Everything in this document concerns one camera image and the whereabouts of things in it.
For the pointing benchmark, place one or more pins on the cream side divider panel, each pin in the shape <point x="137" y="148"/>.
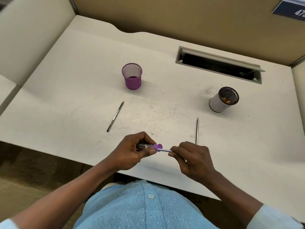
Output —
<point x="33" y="42"/>
<point x="300" y="92"/>

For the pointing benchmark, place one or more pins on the purple clear tube sharpener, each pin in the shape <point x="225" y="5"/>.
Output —
<point x="157" y="147"/>

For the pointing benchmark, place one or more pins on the tan back partition panel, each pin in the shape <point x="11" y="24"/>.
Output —
<point x="178" y="19"/>

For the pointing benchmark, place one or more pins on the white cup with black rim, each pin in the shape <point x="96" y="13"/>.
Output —
<point x="216" y="104"/>

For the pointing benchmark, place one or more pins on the dark blue number sign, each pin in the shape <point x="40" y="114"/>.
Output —
<point x="286" y="9"/>

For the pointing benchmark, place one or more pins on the purple mesh pencil cup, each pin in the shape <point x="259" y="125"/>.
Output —
<point x="133" y="83"/>

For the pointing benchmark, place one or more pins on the white shoe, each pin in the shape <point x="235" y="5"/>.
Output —
<point x="114" y="185"/>

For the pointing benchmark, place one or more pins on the light blue patterned shirt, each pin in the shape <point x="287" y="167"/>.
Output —
<point x="143" y="212"/>

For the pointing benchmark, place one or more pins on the person's left forearm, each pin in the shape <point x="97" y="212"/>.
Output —
<point x="66" y="195"/>

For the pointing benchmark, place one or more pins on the person's left hand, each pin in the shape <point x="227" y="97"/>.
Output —
<point x="126" y="157"/>

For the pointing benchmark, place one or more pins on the person's right forearm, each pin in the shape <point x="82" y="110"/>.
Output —
<point x="233" y="195"/>

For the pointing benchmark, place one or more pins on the black silver striped pencil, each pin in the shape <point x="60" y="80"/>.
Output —
<point x="115" y="116"/>
<point x="197" y="131"/>
<point x="166" y="150"/>

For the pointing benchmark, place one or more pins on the person's right hand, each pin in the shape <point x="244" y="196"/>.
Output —
<point x="195" y="162"/>

